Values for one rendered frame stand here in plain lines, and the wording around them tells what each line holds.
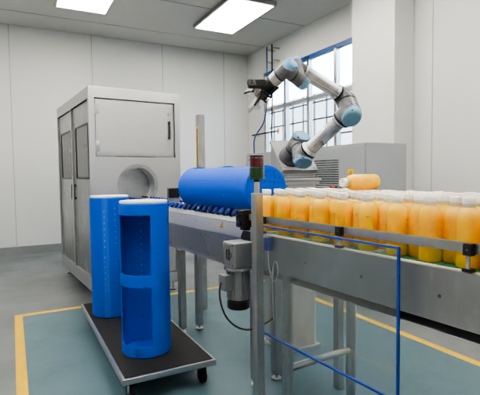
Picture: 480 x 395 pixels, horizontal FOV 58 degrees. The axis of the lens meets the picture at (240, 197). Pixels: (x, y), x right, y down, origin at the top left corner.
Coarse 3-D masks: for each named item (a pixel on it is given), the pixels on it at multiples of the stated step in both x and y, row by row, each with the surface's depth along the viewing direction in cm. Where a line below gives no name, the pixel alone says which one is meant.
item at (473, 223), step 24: (312, 216) 180; (336, 216) 167; (360, 216) 157; (384, 216) 153; (408, 216) 149; (432, 216) 134; (456, 216) 128; (360, 240) 158; (456, 240) 127; (456, 264) 127
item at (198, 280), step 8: (200, 256) 330; (200, 264) 330; (200, 272) 330; (200, 280) 330; (200, 288) 331; (200, 296) 331; (200, 304) 331; (200, 312) 331; (200, 320) 332; (200, 328) 332
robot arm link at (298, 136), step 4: (296, 132) 280; (300, 132) 282; (304, 132) 283; (292, 136) 282; (296, 136) 277; (300, 136) 278; (304, 136) 280; (308, 136) 281; (292, 140) 281; (296, 140) 278; (300, 140) 277; (304, 140) 277; (308, 140) 279; (288, 144) 286; (292, 144) 280; (288, 148) 286
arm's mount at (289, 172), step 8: (272, 144) 301; (280, 144) 304; (272, 152) 301; (272, 160) 302; (312, 160) 304; (280, 168) 292; (288, 168) 291; (296, 168) 293; (312, 168) 299; (288, 176) 290; (296, 176) 293; (304, 176) 296; (312, 176) 298
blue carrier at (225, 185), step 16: (192, 176) 291; (208, 176) 272; (224, 176) 255; (240, 176) 240; (272, 176) 242; (192, 192) 287; (208, 192) 268; (224, 192) 251; (240, 192) 237; (272, 192) 242; (240, 208) 246
